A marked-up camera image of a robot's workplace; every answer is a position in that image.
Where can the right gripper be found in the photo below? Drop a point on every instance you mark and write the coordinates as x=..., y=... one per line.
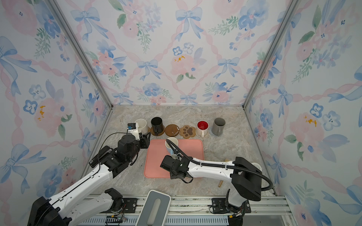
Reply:
x=172, y=175

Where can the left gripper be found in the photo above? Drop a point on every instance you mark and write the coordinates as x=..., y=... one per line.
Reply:
x=145, y=141

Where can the white speckled mug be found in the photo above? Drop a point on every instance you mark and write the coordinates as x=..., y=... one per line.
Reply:
x=142, y=126

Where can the black mug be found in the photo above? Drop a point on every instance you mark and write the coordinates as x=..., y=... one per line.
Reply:
x=157, y=125

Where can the light blue mug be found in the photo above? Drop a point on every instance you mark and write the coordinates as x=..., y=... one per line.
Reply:
x=171, y=144

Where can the dark brown round coaster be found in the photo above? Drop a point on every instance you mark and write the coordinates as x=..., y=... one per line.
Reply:
x=172, y=130

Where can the pink mug red inside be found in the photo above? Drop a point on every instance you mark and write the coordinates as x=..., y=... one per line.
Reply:
x=202, y=129

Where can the grey mug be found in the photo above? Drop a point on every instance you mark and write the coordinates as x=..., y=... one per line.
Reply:
x=218, y=126

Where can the plain wooden round coaster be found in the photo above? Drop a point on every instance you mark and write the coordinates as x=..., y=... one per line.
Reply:
x=157, y=135

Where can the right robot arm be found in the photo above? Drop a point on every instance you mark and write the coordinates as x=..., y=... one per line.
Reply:
x=244, y=176

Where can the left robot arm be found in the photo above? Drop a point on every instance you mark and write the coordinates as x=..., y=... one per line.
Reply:
x=68, y=208

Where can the pink tray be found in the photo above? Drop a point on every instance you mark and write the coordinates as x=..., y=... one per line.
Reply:
x=157, y=151

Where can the cork paw coaster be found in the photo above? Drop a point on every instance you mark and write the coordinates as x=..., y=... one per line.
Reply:
x=187, y=132

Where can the black stapler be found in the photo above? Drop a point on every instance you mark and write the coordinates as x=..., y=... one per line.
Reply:
x=101, y=156

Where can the white lidded cup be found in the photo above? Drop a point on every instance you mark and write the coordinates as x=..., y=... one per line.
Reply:
x=258, y=166

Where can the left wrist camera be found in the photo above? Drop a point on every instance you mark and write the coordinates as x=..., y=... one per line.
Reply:
x=132, y=128

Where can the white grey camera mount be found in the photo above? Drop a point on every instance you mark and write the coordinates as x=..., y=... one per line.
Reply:
x=155, y=209

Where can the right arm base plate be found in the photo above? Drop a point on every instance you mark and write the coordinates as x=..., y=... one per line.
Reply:
x=218, y=206

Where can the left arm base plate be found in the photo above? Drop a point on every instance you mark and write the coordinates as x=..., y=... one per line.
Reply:
x=128, y=204

